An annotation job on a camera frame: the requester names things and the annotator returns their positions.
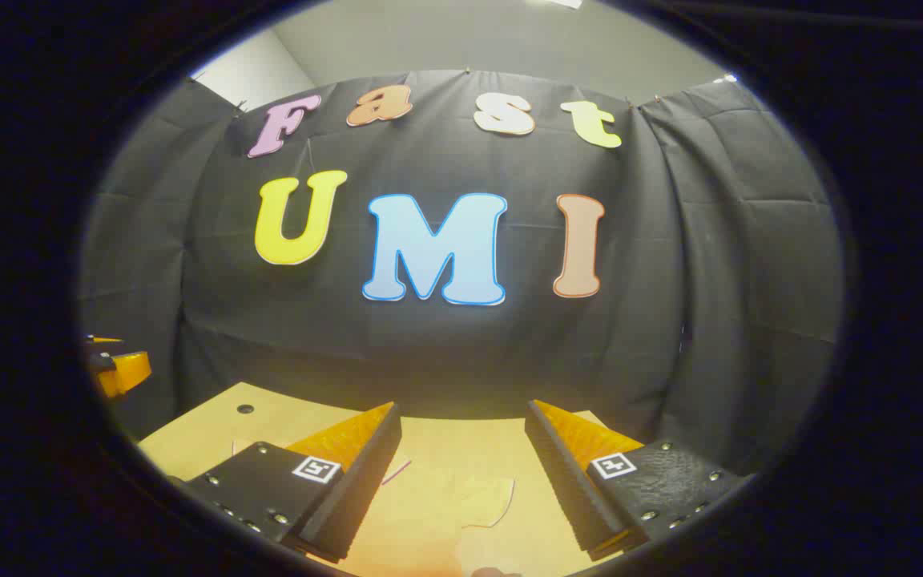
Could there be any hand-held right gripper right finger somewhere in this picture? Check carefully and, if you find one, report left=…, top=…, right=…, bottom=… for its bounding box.
left=524, top=398, right=757, bottom=562

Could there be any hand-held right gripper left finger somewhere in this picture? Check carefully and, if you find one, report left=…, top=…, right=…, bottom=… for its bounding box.
left=167, top=401, right=404, bottom=564

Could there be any orange T-shirt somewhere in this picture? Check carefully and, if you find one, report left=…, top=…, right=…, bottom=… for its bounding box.
left=381, top=453, right=526, bottom=577

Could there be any black backdrop cloth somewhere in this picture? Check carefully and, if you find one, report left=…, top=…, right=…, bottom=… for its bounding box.
left=77, top=68, right=845, bottom=474

